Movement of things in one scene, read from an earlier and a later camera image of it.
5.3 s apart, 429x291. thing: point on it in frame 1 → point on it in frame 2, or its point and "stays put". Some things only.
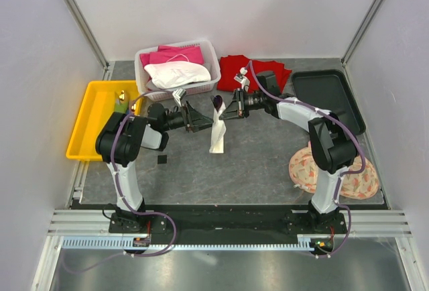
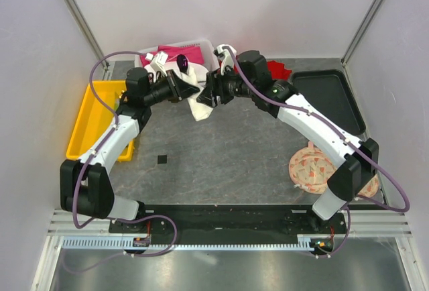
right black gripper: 232,111 → 217,82
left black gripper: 196,121 → 179,88
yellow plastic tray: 97,108 stays put
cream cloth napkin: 218,131 → 200,110
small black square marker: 162,159 stays put
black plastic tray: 329,89 stays put
